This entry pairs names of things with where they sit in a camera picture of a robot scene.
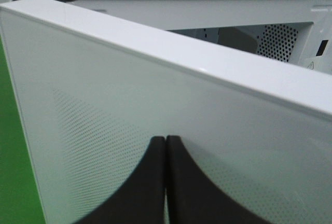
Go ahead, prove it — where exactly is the white microwave oven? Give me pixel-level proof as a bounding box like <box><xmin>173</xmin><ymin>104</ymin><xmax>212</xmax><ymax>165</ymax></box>
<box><xmin>11</xmin><ymin>0</ymin><xmax>331</xmax><ymax>74</ymax></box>

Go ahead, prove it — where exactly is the white microwave door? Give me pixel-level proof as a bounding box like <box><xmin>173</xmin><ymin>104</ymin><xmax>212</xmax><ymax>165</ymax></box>
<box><xmin>1</xmin><ymin>0</ymin><xmax>331</xmax><ymax>223</ymax></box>

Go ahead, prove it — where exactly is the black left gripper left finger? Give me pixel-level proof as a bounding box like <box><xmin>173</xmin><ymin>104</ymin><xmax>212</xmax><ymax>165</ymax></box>
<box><xmin>76</xmin><ymin>136</ymin><xmax>166</xmax><ymax>223</ymax></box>

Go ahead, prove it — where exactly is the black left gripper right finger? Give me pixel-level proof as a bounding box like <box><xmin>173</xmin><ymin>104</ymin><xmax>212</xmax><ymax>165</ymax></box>
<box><xmin>165</xmin><ymin>135</ymin><xmax>268</xmax><ymax>223</ymax></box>

